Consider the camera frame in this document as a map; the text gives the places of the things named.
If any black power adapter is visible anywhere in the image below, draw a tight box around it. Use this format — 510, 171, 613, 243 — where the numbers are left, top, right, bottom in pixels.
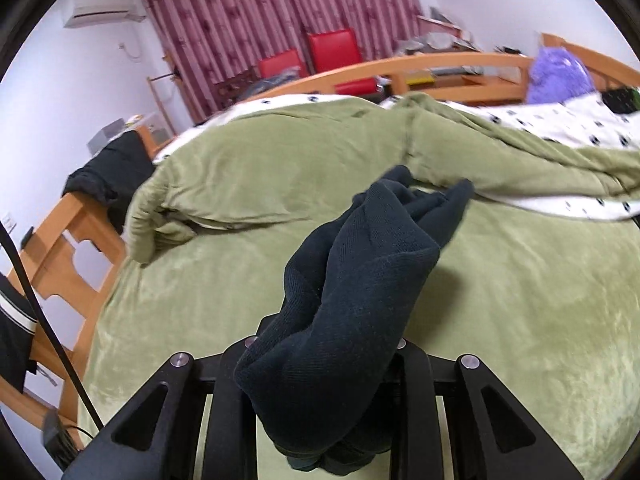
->
42, 409, 85, 467

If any grey box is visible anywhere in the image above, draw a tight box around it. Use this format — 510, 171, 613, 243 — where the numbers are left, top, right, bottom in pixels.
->
87, 119, 127, 156

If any cluttered table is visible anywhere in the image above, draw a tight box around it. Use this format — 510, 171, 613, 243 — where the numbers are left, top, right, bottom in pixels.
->
394, 5, 483, 55

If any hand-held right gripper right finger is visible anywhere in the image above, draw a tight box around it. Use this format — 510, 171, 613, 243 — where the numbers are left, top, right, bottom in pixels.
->
390, 340, 586, 480

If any wooden bed footboard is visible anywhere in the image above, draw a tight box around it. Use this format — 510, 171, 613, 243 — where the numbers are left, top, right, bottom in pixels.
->
240, 32, 640, 107

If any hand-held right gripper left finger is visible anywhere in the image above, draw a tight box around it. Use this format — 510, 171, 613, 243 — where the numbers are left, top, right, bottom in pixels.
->
65, 338, 261, 480

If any black jacket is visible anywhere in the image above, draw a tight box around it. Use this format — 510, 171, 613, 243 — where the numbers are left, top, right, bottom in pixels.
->
62, 130, 157, 235

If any red chair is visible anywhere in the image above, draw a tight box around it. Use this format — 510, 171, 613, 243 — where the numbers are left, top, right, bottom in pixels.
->
257, 49, 307, 81
307, 29, 379, 96

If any wooden bed headboard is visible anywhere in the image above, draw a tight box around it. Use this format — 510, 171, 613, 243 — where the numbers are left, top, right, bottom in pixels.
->
0, 125, 161, 431

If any green quilt with white underside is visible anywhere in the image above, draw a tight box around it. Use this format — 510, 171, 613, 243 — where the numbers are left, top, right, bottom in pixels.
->
125, 91, 640, 266

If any black cable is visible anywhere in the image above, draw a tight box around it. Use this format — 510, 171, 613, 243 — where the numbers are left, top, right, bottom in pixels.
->
0, 220, 107, 436

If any maroon striped curtain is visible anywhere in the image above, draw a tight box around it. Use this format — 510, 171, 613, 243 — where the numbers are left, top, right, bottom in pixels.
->
137, 0, 436, 123

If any wooden coat rack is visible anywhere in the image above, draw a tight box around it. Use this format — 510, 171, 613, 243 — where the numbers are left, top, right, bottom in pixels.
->
146, 52, 182, 137

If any black sweatshirt with white print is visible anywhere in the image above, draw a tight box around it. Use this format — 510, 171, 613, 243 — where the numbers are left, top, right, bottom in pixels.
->
234, 164, 476, 476

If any black garment with white stripes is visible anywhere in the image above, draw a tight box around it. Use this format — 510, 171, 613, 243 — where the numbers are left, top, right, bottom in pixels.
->
0, 274, 40, 392

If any white air conditioner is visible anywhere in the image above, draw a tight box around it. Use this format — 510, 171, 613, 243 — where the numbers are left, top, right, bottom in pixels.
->
62, 0, 147, 29

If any green fleece blanket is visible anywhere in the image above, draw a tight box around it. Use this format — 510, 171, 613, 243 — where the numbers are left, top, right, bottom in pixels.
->
77, 195, 640, 480

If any purple plush toy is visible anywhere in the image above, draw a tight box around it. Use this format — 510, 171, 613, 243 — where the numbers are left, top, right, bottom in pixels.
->
527, 47, 597, 106

